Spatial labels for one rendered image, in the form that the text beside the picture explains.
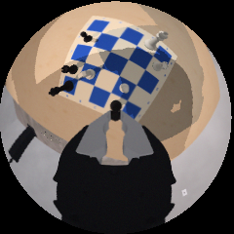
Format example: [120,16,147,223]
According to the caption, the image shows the white pawn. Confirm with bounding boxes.
[120,83,129,94]

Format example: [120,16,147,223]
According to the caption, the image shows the blue and white checkered chessboard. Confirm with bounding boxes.
[58,16,177,121]

